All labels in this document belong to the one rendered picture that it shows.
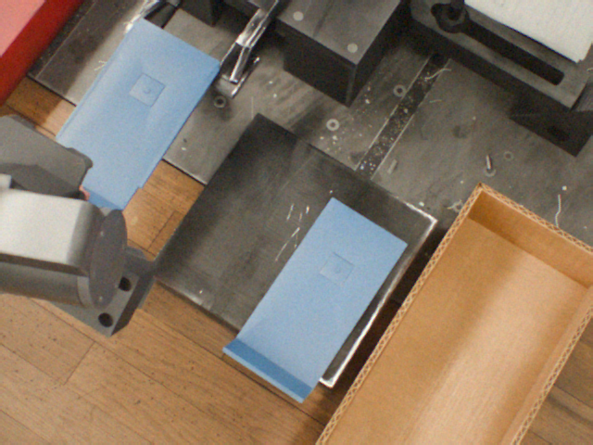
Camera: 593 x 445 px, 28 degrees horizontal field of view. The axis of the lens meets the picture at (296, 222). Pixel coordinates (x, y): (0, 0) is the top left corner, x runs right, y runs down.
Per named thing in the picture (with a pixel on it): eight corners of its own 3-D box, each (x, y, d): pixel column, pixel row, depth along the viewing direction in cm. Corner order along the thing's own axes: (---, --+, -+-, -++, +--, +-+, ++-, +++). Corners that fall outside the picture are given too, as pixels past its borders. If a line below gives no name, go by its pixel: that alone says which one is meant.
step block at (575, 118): (508, 118, 97) (531, 71, 89) (524, 91, 98) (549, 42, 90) (575, 158, 96) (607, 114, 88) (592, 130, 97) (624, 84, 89)
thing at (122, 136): (29, 184, 85) (20, 171, 83) (142, 19, 89) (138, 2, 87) (110, 231, 85) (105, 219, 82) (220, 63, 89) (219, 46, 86)
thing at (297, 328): (222, 358, 88) (221, 349, 86) (332, 198, 93) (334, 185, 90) (300, 409, 87) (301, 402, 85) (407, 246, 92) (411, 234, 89)
